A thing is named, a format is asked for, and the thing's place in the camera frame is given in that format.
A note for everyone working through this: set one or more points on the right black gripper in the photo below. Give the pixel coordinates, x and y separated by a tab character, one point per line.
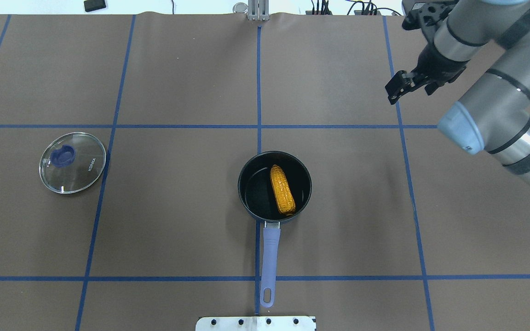
435	63

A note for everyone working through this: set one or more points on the glass pot lid blue knob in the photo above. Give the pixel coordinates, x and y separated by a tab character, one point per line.
72	163

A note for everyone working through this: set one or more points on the yellow toy corn cob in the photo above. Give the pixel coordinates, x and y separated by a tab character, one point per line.
283	197

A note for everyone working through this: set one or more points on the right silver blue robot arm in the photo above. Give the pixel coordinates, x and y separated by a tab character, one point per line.
491	116

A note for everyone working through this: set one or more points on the black phone on table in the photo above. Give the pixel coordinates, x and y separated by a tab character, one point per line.
94	5

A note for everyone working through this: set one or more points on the dark blue saucepan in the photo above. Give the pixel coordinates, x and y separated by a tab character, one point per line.
256	195

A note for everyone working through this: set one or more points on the aluminium frame post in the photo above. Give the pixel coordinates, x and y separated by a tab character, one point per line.
258	10

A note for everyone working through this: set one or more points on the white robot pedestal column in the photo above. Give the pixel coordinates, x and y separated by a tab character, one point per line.
257	323

